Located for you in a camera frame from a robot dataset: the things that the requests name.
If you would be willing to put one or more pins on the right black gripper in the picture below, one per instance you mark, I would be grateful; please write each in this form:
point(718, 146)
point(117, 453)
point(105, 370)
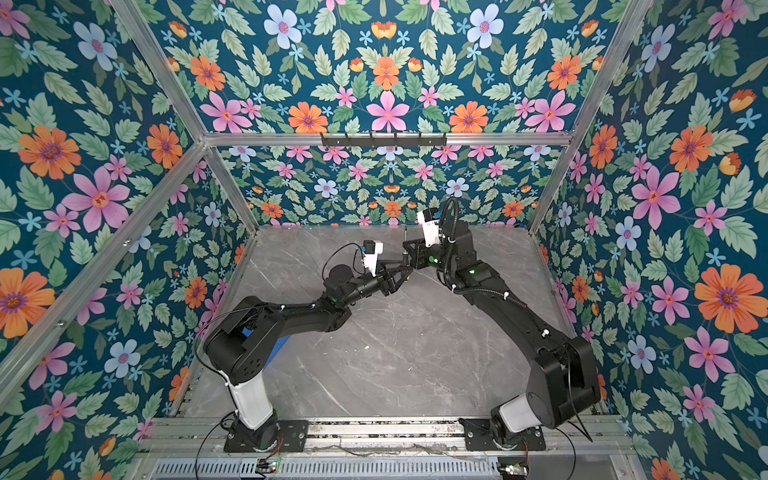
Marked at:
point(418, 253)

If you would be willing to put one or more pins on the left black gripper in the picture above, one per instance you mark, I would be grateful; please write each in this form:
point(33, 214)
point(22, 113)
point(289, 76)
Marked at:
point(385, 282)

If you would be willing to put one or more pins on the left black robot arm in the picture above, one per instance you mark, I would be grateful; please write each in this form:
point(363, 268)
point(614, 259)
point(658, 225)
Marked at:
point(239, 347)

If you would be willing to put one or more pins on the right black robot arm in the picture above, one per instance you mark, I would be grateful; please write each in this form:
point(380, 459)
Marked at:
point(563, 377)

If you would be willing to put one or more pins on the blue plastic bin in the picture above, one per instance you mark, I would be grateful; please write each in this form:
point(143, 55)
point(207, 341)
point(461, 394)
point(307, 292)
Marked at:
point(260, 345)

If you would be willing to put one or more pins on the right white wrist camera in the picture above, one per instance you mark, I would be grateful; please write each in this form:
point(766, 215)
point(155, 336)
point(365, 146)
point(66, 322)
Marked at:
point(429, 220)

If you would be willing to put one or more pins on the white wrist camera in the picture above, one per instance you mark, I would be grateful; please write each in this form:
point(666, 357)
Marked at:
point(371, 250)
point(429, 220)

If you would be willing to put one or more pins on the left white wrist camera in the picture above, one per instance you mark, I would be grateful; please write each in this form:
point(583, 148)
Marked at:
point(371, 250)

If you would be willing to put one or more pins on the black wall hook rail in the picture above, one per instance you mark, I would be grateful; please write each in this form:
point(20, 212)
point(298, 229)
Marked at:
point(371, 140)

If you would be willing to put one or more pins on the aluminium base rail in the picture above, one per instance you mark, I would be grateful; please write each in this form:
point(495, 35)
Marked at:
point(604, 435)

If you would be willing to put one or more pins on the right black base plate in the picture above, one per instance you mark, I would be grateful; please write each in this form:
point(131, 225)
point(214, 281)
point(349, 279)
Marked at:
point(479, 436)

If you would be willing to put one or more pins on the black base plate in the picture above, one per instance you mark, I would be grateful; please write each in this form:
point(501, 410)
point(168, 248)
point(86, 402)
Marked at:
point(479, 436)
point(291, 435)

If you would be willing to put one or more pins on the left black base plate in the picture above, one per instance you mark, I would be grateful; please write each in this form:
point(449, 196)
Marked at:
point(291, 435)

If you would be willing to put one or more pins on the white slotted cable duct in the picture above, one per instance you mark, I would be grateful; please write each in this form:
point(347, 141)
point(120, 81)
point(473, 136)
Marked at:
point(327, 468)

